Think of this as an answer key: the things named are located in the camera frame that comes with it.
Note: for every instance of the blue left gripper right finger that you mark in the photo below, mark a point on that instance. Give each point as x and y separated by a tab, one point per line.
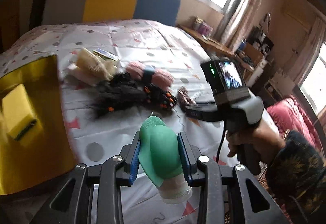
184	150

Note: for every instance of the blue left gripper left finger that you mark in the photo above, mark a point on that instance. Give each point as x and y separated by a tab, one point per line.
133	159

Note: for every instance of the green silicone travel bottle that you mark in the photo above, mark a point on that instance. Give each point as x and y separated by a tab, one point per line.
160	160

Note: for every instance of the yellow sponge block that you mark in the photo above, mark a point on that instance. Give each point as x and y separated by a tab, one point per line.
18	112

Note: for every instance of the dark patterned sleeve forearm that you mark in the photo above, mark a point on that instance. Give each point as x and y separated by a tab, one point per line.
297	178

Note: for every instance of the right hand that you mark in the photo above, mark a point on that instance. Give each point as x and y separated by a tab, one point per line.
264	140

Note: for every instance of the brown scrunchie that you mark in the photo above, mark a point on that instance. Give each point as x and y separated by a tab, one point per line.
184	99

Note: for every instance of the pink blanket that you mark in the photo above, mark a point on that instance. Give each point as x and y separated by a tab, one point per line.
288	114

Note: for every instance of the black beaded hair wig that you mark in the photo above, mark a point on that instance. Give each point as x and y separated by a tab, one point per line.
122	92

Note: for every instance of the wooden side table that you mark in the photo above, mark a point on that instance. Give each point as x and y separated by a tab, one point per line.
208	45

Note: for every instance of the pink yarn skein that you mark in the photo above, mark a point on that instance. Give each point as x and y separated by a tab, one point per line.
150	74

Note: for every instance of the gold maroon tray box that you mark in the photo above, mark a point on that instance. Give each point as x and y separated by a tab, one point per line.
34	142

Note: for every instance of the patterned white bed sheet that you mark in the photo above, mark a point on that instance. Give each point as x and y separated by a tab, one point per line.
147	50

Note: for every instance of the purple box on table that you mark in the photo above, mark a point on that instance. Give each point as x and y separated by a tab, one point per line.
205	29

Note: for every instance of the beige rolled cloth bundle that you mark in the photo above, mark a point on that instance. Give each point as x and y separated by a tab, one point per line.
95	66

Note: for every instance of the floral window curtain right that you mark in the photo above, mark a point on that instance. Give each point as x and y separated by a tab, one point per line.
237	21

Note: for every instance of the small green white carton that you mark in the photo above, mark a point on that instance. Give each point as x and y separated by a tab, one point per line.
105	55

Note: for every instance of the grey yellow blue headboard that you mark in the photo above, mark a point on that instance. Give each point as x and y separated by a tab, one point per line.
58	12

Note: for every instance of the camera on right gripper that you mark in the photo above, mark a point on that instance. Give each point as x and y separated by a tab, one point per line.
225	80

